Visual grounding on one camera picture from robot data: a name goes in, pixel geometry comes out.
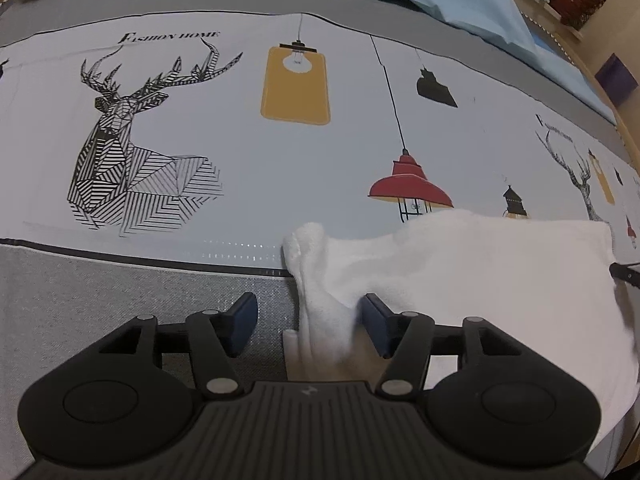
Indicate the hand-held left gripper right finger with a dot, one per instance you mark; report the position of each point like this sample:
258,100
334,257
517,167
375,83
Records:
375,321

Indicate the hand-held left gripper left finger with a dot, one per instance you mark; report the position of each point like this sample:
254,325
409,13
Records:
244,316

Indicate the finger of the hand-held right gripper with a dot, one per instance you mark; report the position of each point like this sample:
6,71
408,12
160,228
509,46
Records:
627,274

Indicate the white towel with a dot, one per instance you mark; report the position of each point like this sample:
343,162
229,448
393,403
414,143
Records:
500,270

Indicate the printed grey bed sheet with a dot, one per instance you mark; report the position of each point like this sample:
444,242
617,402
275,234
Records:
300,170

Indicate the purple box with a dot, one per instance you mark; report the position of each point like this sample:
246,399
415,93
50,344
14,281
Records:
612,79

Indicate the wooden bed frame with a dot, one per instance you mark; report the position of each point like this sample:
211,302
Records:
590,77

